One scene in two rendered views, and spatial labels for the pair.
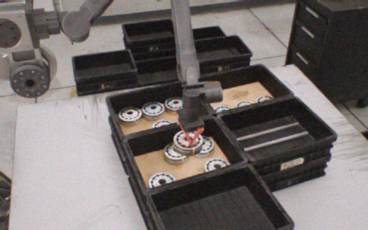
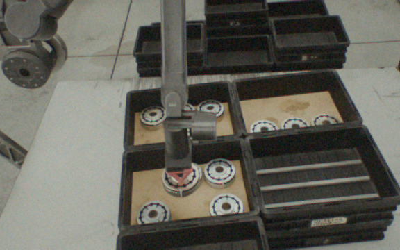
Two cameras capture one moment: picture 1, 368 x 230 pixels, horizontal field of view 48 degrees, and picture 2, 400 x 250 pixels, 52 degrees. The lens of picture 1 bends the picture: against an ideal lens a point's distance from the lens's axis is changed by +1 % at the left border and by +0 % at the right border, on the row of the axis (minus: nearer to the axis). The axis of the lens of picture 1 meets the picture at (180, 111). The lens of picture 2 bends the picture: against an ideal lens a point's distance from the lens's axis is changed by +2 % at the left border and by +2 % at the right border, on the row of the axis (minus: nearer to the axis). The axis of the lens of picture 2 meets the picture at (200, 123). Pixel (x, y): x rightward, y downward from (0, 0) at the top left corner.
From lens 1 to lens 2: 0.56 m
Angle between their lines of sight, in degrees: 17
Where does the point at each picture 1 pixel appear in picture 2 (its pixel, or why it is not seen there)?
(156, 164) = (160, 185)
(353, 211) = not seen: outside the picture
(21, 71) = (12, 59)
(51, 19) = not seen: outside the picture
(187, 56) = (170, 76)
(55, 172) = (65, 168)
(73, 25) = (19, 21)
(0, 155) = not seen: hidden behind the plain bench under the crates
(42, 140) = (67, 126)
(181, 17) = (169, 21)
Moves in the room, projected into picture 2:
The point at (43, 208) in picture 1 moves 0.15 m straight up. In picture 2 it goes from (37, 209) to (22, 184)
